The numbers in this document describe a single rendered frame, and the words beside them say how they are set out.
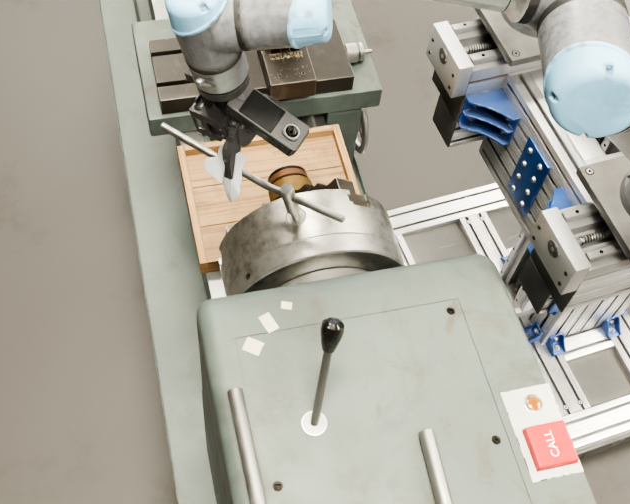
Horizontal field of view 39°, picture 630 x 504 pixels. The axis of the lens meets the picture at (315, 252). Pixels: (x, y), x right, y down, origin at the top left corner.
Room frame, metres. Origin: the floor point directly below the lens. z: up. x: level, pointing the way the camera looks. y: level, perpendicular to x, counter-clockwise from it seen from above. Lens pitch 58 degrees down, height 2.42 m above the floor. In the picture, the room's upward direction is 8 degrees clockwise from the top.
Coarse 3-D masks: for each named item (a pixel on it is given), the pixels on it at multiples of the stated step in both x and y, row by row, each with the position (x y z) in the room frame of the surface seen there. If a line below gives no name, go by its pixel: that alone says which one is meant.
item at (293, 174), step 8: (280, 168) 0.98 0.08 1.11; (288, 168) 0.98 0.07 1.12; (296, 168) 0.98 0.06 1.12; (272, 176) 0.97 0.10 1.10; (280, 176) 0.96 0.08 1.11; (288, 176) 0.96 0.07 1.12; (296, 176) 0.96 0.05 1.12; (304, 176) 0.97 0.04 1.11; (280, 184) 0.94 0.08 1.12; (296, 184) 0.94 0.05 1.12; (304, 184) 0.95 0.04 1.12; (296, 192) 0.93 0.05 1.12; (272, 200) 0.91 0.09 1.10
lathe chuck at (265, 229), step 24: (312, 192) 0.85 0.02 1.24; (336, 192) 0.86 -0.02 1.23; (264, 216) 0.80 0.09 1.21; (312, 216) 0.80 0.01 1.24; (360, 216) 0.82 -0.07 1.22; (384, 216) 0.86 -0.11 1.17; (240, 240) 0.77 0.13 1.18; (264, 240) 0.76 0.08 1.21; (288, 240) 0.75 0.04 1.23; (240, 264) 0.73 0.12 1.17
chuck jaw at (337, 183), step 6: (336, 180) 0.90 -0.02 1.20; (342, 180) 0.91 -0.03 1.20; (306, 186) 0.92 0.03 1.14; (312, 186) 0.93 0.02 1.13; (318, 186) 0.91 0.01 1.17; (324, 186) 0.92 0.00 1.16; (330, 186) 0.90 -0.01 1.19; (336, 186) 0.89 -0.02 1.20; (342, 186) 0.89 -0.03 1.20; (348, 186) 0.90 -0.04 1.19; (300, 192) 0.92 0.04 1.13; (354, 192) 0.89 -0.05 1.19; (354, 198) 0.87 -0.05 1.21; (360, 198) 0.87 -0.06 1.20; (354, 204) 0.85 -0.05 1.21; (360, 204) 0.86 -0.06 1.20; (366, 204) 0.87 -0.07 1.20
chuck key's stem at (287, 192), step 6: (282, 186) 0.79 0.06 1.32; (288, 186) 0.79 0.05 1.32; (282, 192) 0.78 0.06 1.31; (288, 192) 0.78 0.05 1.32; (294, 192) 0.79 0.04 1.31; (282, 198) 0.78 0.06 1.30; (288, 198) 0.78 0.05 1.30; (288, 204) 0.78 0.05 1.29; (294, 204) 0.78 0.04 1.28; (288, 210) 0.78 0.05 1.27; (294, 210) 0.78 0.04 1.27; (294, 216) 0.79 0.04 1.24; (300, 216) 0.80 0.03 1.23
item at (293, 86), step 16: (304, 48) 1.38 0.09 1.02; (272, 64) 1.32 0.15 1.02; (288, 64) 1.32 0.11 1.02; (304, 64) 1.33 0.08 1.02; (272, 80) 1.27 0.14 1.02; (288, 80) 1.28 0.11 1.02; (304, 80) 1.29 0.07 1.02; (272, 96) 1.26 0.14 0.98; (288, 96) 1.27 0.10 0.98; (304, 96) 1.29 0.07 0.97
